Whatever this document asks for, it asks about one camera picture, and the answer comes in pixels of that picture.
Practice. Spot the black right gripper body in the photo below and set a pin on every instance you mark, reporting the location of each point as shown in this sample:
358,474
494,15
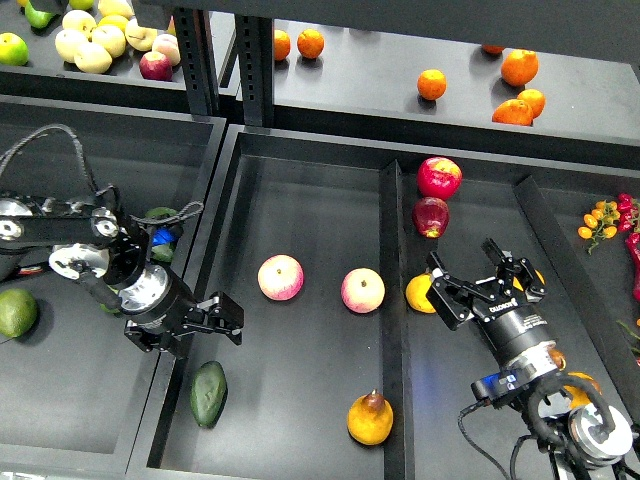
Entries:
513,327

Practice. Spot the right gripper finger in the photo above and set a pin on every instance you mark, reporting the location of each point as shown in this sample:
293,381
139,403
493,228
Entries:
451,297
507,267

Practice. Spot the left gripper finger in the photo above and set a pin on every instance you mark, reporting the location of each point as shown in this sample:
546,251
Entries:
163,342
218,314

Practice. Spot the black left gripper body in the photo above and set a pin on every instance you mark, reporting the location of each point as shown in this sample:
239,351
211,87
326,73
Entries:
157,301

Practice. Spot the dark green avocado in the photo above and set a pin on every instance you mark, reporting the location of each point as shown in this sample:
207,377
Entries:
208,392

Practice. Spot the yellow pear brown top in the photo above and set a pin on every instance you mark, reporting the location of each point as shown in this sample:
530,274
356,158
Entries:
370,419

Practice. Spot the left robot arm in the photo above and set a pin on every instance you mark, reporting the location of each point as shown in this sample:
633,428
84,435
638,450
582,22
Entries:
95,243

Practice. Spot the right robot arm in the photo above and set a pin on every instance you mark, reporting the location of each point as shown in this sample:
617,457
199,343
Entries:
566,415

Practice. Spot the yellow pear with stem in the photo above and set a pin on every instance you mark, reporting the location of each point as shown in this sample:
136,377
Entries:
517,284

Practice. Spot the round yellow pear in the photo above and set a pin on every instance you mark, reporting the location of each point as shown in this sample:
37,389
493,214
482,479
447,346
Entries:
416,294

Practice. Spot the green avocado lower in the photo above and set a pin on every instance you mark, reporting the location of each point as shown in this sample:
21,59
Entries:
109,301

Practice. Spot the yellow pear brown spot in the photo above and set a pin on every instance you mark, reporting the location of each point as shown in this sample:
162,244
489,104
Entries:
558,358

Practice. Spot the green avocado upper right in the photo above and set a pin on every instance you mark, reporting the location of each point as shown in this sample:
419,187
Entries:
164,234

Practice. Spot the yellow pear lower right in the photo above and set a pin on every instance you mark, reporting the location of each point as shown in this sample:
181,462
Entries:
578,395

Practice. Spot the large light green avocado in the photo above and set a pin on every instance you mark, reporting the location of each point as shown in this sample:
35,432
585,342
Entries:
19,312

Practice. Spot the pale yellow pear front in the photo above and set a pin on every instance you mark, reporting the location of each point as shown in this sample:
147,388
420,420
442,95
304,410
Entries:
92,58

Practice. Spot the pale yellow pear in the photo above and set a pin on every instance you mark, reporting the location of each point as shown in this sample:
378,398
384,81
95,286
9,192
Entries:
92,58
67,42
138,37
111,38

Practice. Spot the pale yellow pear right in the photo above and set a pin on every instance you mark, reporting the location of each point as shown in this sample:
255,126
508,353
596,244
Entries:
138,37

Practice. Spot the pale yellow pear left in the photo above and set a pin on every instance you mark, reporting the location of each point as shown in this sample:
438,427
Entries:
67,42

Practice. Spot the pale yellow pear middle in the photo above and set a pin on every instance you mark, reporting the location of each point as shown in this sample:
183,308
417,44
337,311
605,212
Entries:
111,38

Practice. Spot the pink apple left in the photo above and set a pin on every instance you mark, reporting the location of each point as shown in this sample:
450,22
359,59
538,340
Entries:
280,277

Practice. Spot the pink apple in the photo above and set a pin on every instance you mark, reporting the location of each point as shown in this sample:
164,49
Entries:
280,277
362,290

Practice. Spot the black tray divider left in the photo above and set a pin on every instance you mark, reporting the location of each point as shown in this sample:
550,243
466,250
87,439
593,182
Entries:
398,447

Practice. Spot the dark red apple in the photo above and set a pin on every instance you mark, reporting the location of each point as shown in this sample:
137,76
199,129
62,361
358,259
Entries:
430,217

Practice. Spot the pink apple right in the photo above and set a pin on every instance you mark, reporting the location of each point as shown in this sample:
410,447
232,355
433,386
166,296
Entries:
362,290

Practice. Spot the orange cherry tomato bunch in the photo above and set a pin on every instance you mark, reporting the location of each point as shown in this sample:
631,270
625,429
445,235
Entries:
599,224

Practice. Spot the bright red apple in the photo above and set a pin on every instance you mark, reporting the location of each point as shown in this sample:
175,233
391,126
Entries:
439,177

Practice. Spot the red chili peppers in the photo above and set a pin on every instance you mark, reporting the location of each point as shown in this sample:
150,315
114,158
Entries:
628,207

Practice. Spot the orange front right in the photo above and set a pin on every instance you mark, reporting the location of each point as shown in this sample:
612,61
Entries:
514,112

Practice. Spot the small orange right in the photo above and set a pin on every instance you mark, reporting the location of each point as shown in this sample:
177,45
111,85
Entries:
535,99

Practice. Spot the large orange upper right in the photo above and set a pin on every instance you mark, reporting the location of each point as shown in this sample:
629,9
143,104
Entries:
520,67

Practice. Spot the orange on shelf centre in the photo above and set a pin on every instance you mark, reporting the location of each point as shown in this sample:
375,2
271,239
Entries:
431,84

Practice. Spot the orange on shelf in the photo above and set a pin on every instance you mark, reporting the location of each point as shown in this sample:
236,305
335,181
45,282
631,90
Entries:
431,84
310,43

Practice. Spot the red apple on shelf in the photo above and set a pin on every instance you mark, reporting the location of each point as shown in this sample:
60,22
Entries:
155,66

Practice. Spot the pale peach on shelf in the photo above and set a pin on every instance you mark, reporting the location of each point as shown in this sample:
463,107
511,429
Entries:
167,44

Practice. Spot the green apple on shelf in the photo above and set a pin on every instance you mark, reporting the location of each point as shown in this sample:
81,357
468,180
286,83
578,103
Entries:
14,50

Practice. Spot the orange on shelf left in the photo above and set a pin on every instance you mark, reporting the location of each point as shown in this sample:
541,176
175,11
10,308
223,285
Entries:
310,43

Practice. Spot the green pepper on shelf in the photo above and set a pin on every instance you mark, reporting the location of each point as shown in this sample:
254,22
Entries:
38,19

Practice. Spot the dark avocado by wall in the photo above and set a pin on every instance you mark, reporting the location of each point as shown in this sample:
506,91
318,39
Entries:
163,253

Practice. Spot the orange behind post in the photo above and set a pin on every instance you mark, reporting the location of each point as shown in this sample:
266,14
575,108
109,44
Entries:
281,45

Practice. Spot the black shelf post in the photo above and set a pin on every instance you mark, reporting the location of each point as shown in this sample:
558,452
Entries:
254,48

